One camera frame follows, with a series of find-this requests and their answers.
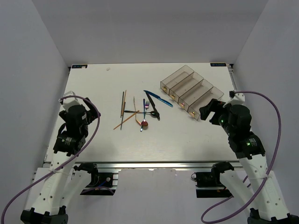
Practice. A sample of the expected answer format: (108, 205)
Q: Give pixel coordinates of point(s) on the orange chopstick upright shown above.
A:
(125, 95)

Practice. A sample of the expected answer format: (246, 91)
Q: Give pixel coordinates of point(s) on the right blue label sticker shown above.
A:
(218, 64)

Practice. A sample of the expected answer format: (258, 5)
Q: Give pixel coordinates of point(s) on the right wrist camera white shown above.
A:
(235, 99)

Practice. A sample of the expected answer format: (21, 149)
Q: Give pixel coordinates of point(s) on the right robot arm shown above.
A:
(264, 204)

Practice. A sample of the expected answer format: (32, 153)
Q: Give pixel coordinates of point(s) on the blue knife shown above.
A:
(158, 97)

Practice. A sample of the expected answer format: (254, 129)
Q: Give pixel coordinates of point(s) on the iridescent fork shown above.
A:
(145, 109)

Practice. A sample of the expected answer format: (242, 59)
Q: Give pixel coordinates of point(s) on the dark blue chopstick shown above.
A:
(122, 116)

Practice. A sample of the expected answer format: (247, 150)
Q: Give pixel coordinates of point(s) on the blue label sticker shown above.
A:
(218, 64)
(79, 66)

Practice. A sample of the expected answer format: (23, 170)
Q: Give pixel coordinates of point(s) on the orange chopstick diagonal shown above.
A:
(127, 119)

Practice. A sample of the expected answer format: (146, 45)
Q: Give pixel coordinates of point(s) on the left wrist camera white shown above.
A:
(69, 102)

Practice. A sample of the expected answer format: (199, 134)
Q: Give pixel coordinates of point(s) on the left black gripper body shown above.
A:
(91, 115)

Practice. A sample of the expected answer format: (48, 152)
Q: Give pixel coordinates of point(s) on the clear four-compartment organizer tray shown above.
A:
(190, 90)

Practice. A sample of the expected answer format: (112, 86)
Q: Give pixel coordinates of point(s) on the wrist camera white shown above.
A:
(235, 99)
(69, 102)

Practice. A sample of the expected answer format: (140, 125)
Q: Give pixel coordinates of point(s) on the black spoon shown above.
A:
(152, 113)

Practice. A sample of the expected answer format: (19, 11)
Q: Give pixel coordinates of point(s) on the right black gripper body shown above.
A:
(223, 118)

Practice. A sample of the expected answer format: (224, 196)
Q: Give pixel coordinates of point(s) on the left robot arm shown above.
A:
(50, 207)

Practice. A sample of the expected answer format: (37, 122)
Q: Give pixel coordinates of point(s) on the aluminium table rail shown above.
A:
(154, 165)

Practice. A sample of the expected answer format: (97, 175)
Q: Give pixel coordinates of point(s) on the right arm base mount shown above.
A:
(208, 184)

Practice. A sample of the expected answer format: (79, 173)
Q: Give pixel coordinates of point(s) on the black knife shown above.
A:
(153, 106)

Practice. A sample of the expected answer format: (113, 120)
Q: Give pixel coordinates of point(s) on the left blue label sticker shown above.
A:
(79, 66)

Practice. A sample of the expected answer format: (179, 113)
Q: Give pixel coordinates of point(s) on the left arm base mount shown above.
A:
(101, 183)

